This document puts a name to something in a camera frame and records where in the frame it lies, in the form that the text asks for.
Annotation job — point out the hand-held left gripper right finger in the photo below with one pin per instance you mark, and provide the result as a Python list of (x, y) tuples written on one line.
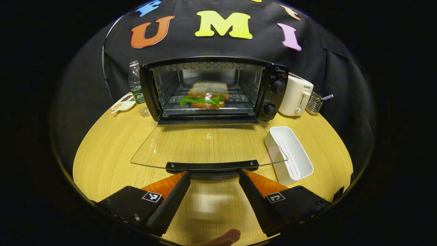
[(256, 201)]

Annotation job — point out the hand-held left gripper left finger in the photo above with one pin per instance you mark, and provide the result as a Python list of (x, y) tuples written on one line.
[(172, 205)]

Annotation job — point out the black electric oven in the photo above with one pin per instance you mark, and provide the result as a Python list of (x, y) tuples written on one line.
[(273, 99)]

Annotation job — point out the lettuce sandwich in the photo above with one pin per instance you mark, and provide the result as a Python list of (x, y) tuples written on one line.
[(208, 89)]

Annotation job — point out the white toaster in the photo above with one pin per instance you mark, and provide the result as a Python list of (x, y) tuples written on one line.
[(293, 97)]

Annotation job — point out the small white snack dish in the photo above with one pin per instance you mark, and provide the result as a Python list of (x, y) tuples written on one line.
[(123, 104)]

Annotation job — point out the clear plastic water bottle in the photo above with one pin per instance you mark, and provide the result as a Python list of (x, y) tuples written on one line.
[(136, 89)]

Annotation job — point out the black backdrop cloth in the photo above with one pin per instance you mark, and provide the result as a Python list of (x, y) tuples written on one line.
[(307, 58)]

